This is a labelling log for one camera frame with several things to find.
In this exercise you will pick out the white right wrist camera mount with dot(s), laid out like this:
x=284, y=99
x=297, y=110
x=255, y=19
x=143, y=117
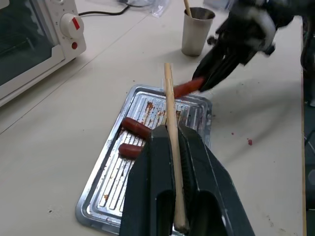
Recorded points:
x=268, y=25

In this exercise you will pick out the ribbed metal baking tray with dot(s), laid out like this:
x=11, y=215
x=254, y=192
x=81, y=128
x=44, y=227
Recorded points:
x=110, y=182

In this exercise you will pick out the stainless steel cup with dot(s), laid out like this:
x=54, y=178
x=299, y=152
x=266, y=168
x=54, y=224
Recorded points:
x=195, y=34

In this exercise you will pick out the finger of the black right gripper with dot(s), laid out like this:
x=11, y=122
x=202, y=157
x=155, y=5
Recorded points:
x=224, y=72
x=209, y=64

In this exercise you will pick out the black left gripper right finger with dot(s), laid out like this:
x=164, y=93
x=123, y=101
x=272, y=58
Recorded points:
x=209, y=191

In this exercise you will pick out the white toaster oven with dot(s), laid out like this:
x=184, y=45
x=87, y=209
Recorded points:
x=29, y=41

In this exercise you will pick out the clear plastic bag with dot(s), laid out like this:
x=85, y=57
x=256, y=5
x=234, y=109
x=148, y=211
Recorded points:
x=160, y=9

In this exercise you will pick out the long wooden skewer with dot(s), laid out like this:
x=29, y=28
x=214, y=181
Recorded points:
x=187, y=8
x=172, y=118

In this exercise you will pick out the red sausage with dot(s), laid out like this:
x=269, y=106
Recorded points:
x=187, y=87
x=135, y=126
x=129, y=150

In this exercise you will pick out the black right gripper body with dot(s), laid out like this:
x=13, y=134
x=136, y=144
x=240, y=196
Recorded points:
x=238, y=34

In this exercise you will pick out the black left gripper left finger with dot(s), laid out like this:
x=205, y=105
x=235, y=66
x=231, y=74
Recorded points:
x=147, y=186

